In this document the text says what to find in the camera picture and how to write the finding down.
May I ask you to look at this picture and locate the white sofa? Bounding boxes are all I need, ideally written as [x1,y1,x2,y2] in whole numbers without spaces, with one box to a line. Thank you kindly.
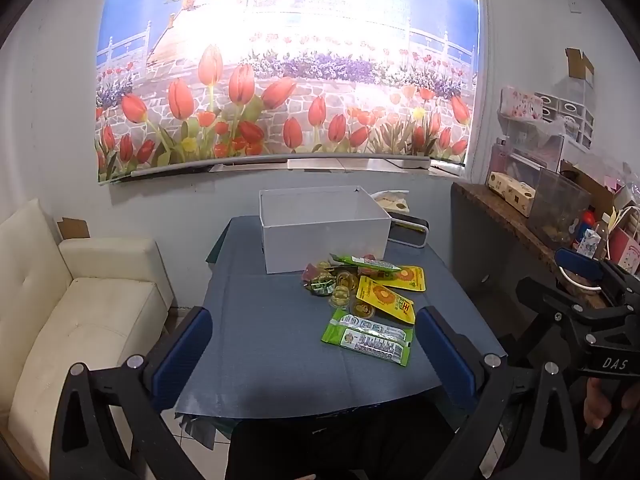
[0,198,174,441]

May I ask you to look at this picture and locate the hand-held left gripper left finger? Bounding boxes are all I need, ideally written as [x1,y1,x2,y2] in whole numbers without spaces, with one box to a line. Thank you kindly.
[50,305,213,480]

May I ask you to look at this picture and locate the pink floral box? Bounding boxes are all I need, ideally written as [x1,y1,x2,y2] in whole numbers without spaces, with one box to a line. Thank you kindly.
[500,86,544,121]

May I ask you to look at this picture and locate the wooden shelf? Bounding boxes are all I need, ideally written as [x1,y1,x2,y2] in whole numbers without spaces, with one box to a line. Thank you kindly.
[452,180,608,311]

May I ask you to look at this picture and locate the clear storage box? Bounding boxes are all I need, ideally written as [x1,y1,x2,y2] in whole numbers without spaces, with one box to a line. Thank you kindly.
[505,132,566,176]

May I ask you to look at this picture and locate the tulip wall poster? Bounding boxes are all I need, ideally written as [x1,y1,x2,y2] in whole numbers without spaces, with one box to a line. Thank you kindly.
[95,0,481,184]

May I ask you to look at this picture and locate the cardboard piece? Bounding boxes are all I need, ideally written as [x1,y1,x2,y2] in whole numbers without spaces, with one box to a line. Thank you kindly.
[56,217,91,240]
[565,47,596,88]

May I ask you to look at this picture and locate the pink paper bag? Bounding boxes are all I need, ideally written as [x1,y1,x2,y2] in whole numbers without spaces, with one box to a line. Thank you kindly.
[602,207,640,276]

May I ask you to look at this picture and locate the clear plastic container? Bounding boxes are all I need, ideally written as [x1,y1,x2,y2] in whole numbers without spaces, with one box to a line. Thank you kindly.
[527,167,593,251]

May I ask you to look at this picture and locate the blue and white carton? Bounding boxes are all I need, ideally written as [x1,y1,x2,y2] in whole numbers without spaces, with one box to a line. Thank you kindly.
[575,227,606,260]

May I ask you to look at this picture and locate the white drawer organizer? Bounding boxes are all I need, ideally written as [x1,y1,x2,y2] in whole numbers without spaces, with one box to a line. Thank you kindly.
[534,92,596,148]

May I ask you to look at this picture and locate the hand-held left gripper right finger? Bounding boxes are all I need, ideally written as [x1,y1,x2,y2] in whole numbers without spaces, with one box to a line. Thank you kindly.
[417,305,583,480]

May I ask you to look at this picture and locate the cream patterned box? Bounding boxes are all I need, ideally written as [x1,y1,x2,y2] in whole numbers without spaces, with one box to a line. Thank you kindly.
[487,171,535,218]

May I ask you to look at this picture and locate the white cardboard box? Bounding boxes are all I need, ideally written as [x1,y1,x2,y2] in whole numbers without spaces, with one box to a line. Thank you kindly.
[258,185,392,275]

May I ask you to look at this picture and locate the green snack packet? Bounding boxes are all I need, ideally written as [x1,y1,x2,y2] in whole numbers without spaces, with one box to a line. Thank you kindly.
[327,252,401,273]
[321,307,416,348]
[340,327,412,367]

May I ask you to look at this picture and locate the black speaker with white frame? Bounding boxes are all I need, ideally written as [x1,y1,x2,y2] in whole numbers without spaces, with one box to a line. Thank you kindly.
[387,212,430,248]

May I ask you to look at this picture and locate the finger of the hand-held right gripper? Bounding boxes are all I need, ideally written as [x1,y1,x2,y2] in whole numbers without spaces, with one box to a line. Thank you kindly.
[554,247,640,307]
[515,277,628,347]

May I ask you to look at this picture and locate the pink bottle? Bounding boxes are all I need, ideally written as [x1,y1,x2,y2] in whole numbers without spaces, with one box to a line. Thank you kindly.
[487,137,511,186]

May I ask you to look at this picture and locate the tissue box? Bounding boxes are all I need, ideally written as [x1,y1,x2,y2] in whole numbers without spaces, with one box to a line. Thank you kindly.
[372,190,412,216]

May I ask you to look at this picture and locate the person's right hand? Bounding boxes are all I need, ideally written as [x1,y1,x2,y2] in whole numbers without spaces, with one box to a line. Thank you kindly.
[583,376,615,432]

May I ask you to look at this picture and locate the pile of small candies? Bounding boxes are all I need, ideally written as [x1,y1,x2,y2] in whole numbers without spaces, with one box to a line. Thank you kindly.
[300,257,381,318]

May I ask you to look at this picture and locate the yellow snack packet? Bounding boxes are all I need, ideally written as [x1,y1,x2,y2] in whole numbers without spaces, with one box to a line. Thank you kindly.
[356,275,417,324]
[359,265,427,293]

